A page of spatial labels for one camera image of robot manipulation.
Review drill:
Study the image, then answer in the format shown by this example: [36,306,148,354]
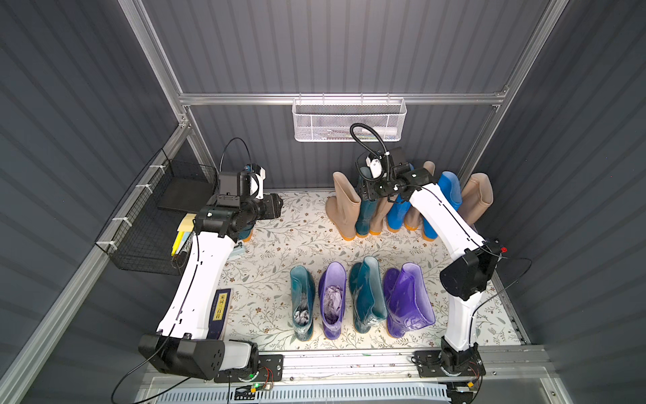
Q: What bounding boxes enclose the beige rain boot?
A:
[458,173,494,226]
[325,172,361,241]
[404,161,436,232]
[369,198,393,236]

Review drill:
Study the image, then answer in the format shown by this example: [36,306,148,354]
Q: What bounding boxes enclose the teal rain boot carried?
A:
[238,225,254,242]

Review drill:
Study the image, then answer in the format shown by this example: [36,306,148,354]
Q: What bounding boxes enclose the teal rain boot back row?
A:
[355,167,378,238]

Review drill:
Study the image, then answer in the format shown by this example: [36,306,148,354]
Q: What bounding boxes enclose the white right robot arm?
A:
[358,168,501,352]

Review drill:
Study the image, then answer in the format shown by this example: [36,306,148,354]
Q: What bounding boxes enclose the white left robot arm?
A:
[138,194,284,380]

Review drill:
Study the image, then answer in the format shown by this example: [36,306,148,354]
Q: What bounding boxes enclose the blue rain boot left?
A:
[386,194,410,233]

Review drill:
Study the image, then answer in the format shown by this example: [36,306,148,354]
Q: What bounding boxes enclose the blue rain boot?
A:
[386,194,410,233]
[422,171,463,241]

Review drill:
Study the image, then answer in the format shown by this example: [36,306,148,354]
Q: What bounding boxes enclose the blue rain boot right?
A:
[422,171,463,241]

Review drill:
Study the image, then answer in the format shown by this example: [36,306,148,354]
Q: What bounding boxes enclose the teal rain boot front left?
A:
[290,266,316,342]

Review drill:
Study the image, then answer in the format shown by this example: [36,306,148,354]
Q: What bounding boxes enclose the purple rain boot front left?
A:
[319,262,348,340]

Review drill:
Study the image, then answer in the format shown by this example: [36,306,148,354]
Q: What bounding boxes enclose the purple rain boot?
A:
[319,262,348,340]
[383,263,436,338]

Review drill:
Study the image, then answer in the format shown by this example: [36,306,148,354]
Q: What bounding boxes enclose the teal rain boot front right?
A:
[348,256,388,333]

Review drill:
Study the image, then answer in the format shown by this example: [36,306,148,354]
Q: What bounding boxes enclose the purple rain boot front right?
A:
[383,263,436,338]

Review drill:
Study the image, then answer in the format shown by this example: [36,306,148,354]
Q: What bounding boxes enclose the small light blue box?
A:
[228,242,246,260]

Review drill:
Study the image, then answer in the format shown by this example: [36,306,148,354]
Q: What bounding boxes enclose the yellow sticky notes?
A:
[171,213,196,257]

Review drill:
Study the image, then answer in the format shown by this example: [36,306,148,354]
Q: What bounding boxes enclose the white vent grille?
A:
[156,382,452,403]

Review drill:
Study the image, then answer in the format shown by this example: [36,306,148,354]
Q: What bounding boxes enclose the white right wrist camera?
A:
[366,157,384,179]

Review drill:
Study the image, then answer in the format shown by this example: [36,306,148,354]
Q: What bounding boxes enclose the black corrugated cable hose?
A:
[349,122,390,183]

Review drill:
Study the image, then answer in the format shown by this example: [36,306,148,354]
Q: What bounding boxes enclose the white wire wall basket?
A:
[291,96,407,142]

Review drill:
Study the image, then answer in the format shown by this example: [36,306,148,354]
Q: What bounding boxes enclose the black wire side basket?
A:
[95,150,217,276]

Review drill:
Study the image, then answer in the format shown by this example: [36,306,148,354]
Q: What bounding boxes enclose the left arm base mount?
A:
[214,355,284,384]

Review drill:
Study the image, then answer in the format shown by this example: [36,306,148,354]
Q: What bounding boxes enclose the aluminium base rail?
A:
[145,345,556,387]

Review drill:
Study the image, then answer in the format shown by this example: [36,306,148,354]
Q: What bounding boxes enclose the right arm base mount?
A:
[410,337,486,379]

